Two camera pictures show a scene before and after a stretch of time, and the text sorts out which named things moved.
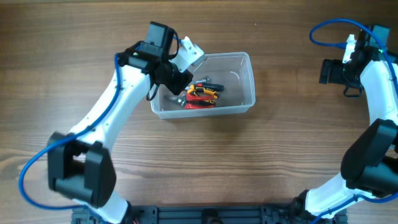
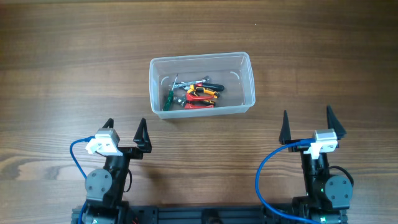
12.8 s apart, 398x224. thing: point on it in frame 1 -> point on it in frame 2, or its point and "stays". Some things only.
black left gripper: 176,86 -> 141,138
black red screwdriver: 210,86 stays
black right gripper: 334,76 -> 285,135
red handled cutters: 186,99 stays
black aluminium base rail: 200,214 stays
